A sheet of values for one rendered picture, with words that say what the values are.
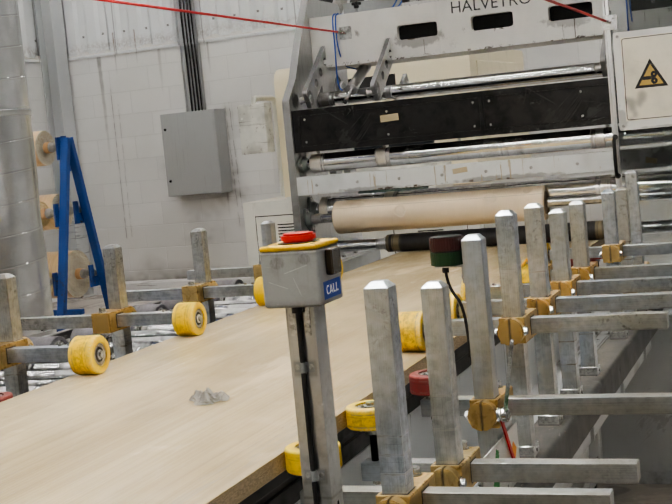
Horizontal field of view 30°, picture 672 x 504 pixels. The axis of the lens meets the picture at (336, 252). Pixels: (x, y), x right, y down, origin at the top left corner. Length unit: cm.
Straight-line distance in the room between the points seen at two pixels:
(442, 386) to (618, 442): 280
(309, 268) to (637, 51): 308
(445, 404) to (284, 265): 60
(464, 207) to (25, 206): 224
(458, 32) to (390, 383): 324
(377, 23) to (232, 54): 732
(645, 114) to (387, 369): 280
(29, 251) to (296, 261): 456
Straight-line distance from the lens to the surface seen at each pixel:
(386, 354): 167
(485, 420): 215
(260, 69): 1203
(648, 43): 436
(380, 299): 165
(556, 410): 219
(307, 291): 139
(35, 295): 593
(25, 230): 590
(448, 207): 454
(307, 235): 140
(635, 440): 468
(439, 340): 190
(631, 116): 437
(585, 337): 314
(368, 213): 464
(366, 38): 492
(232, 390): 229
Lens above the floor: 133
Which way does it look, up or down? 5 degrees down
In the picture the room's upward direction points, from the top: 5 degrees counter-clockwise
